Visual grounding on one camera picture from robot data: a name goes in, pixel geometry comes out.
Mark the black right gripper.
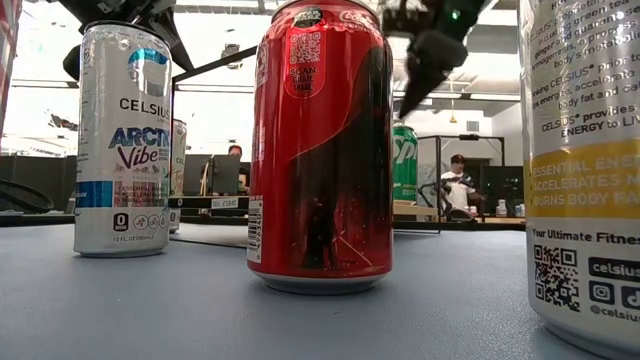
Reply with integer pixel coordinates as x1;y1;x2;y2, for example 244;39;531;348
382;0;489;120

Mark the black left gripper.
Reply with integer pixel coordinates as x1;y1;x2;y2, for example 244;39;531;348
62;9;196;82

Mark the green Sprite can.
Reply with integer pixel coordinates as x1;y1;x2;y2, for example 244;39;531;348
392;123;419;204

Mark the dark ceiling device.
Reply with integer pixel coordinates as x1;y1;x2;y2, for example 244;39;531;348
221;43;242;70

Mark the ceiling light strip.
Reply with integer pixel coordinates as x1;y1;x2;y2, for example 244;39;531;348
392;91;522;102

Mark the person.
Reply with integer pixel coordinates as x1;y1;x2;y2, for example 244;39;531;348
439;153;485;215
227;144;251;195

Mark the white Celsius Arctic Vibe can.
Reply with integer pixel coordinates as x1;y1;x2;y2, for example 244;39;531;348
72;20;175;260

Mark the white Celsius can orange print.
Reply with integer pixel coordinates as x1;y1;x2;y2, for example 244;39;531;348
168;118;188;235

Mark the dark monitor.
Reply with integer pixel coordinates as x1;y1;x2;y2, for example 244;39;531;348
213;154;242;197
182;153;215;197

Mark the black background screen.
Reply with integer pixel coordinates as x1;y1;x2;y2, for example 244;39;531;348
482;165;525;201

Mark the black partition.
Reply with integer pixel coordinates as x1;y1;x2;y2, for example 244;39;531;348
0;154;77;214

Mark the white yellow Celsius can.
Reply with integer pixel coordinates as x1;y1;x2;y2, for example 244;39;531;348
517;0;640;360

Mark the black background rig frame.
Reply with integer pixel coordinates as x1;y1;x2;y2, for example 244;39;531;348
439;132;507;169

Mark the black cable loop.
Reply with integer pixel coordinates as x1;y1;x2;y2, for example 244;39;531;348
0;178;55;214

